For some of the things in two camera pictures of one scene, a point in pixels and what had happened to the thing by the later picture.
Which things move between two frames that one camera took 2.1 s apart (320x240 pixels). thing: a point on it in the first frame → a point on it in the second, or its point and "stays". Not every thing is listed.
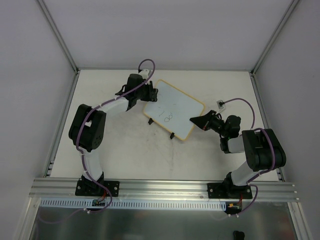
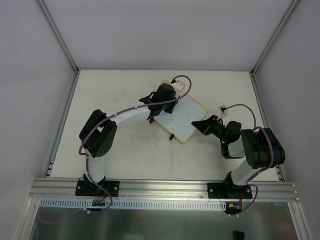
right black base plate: (224, 190) stays
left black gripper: (152, 92) → (152, 116)
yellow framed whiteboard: (173, 109) stays
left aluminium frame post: (44, 7) stays
